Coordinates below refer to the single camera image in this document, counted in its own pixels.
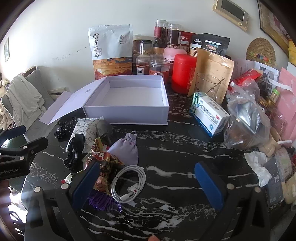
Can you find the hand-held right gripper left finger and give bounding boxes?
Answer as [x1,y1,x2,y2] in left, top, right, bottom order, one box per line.
[24,160,102,241]

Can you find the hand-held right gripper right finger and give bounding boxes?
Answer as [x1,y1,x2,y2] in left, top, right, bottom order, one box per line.
[194,161,271,241]

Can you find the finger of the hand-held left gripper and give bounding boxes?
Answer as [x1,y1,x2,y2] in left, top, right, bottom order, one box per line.
[0,125,26,145]
[0,137,48,167]

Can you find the red gold snack packet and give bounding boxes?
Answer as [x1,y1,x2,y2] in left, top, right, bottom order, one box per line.
[83,137,125,194]

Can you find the black hair bow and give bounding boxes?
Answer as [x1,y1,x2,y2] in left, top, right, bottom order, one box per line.
[64,134,85,174]

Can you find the black polka dot scrunchie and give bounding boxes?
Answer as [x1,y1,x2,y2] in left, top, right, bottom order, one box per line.
[54,116,78,140]

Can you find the lavender drawstring pouch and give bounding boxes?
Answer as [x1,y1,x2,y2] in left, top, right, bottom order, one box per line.
[87,133,139,212]

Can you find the white printed bread packet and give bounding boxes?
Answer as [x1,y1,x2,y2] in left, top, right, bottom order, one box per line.
[66,118,104,154]

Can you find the white cable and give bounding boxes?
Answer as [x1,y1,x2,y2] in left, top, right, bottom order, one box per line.
[111,165,146,204]

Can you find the white gift box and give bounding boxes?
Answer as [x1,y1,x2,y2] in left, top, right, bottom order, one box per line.
[39,75,170,126]

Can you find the pale grey garment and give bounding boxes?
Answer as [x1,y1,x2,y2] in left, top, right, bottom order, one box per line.
[8,75,44,121]

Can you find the grey armchair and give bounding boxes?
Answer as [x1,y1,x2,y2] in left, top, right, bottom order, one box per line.
[0,66,61,139]

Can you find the crumpled white tissue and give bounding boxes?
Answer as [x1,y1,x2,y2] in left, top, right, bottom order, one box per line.
[245,151,272,187]

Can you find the black booklet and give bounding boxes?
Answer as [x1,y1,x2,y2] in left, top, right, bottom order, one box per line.
[262,156,285,204]

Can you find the clear plastic bag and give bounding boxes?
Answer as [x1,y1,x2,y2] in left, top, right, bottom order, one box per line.
[223,81,271,150]

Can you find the white blue medicine box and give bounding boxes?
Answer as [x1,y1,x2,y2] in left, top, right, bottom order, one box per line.
[190,92,230,138]

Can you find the cream ceramic bottle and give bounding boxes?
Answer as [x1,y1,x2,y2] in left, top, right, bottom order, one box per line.
[264,126,281,159]

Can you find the glass mug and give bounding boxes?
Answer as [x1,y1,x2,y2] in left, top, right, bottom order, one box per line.
[195,72,228,102]

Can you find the gold lidded jar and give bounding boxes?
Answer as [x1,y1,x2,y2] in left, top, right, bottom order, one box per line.
[258,96,273,112]

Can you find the toothpick holder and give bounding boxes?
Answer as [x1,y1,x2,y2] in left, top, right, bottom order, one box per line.
[269,88,280,103]

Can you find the pink paper bag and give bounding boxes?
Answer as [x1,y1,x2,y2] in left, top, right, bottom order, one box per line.
[269,67,296,144]

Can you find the red canister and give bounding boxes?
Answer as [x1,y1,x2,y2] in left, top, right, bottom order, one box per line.
[171,54,197,95]

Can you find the kraft paper pouch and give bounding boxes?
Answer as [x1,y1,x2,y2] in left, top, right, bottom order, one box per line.
[187,47,234,105]

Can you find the white paper sheet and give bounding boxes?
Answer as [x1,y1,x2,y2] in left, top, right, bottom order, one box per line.
[231,58,255,81]

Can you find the printed photo paper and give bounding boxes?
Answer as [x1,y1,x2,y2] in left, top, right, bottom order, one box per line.
[253,61,279,93]

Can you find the clear jar orange label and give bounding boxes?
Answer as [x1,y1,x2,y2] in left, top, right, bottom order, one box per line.
[149,54,171,85]

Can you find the large white printed pouch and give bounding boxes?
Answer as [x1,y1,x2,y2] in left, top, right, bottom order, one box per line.
[88,24,134,81]

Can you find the pink lidded jar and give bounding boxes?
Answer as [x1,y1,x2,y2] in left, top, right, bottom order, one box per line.
[163,46,187,63]

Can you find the black pouch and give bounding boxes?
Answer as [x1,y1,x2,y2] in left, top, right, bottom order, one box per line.
[190,33,230,57]

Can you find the clear jar brown contents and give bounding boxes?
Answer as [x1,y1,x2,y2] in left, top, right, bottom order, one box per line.
[132,35,142,63]

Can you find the woven straw fan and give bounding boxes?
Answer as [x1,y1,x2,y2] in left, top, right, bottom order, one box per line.
[245,37,276,68]

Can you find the small yellow lidded jar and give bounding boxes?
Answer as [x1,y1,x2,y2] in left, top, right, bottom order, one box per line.
[153,44,166,55]

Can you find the black lidded clear jar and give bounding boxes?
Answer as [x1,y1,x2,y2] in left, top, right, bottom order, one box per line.
[139,40,153,56]

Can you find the red pouch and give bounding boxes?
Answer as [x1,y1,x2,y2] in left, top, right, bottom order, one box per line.
[180,31,197,55]

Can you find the tall jar dark contents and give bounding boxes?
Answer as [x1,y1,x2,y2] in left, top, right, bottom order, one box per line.
[166,23,181,47]

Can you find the tall jar red label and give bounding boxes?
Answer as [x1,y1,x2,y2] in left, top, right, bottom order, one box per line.
[154,20,167,45]

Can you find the white wooden frame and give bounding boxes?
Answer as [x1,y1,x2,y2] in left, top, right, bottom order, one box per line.
[47,87,70,100]

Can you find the small wall picture frame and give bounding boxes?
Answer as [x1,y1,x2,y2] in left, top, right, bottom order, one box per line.
[3,37,10,62]

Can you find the dark framed wall picture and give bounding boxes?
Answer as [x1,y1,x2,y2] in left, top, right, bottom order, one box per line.
[257,0,296,56]

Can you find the gold framed wall panel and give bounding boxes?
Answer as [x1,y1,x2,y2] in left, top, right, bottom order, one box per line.
[213,0,249,30]

